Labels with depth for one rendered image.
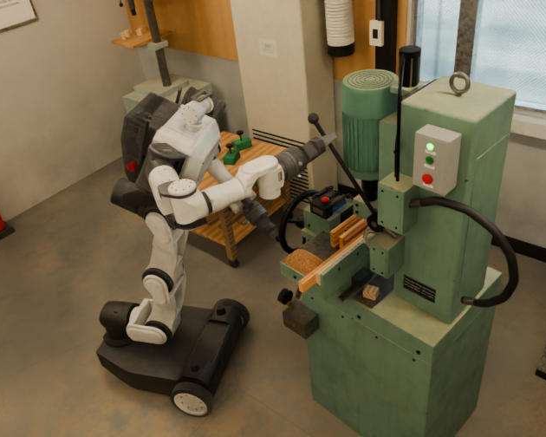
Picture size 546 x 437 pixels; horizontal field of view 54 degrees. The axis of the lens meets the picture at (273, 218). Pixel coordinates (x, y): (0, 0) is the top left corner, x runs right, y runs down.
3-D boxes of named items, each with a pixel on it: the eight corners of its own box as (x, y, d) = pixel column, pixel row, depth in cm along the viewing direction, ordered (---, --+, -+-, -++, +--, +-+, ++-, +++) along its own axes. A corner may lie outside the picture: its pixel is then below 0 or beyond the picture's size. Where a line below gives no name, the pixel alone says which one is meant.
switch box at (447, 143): (424, 174, 150) (427, 122, 140) (456, 186, 143) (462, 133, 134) (411, 185, 146) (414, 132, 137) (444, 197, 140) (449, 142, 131)
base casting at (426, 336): (371, 231, 230) (371, 213, 224) (499, 290, 194) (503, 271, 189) (299, 287, 206) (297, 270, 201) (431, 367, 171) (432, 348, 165)
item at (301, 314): (296, 313, 219) (295, 299, 214) (319, 328, 211) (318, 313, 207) (282, 325, 215) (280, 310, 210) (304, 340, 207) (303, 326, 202)
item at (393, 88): (405, 99, 160) (407, 42, 151) (428, 105, 156) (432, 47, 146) (389, 108, 156) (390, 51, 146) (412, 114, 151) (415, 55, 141)
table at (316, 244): (363, 191, 232) (362, 179, 228) (425, 216, 213) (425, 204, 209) (262, 264, 200) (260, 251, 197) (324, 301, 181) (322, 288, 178)
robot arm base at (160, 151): (161, 203, 171) (129, 187, 171) (174, 192, 183) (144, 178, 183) (178, 161, 166) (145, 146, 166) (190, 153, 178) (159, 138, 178)
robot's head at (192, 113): (177, 123, 181) (183, 101, 175) (193, 112, 189) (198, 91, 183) (193, 133, 180) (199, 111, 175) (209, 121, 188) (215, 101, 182)
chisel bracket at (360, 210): (365, 208, 197) (364, 189, 192) (397, 222, 188) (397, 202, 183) (352, 218, 193) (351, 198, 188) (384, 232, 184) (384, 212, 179)
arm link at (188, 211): (242, 179, 150) (179, 205, 142) (247, 210, 155) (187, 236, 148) (224, 166, 157) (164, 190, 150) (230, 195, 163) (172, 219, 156)
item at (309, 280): (397, 211, 207) (398, 203, 205) (402, 213, 206) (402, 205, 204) (299, 290, 178) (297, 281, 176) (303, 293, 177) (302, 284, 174)
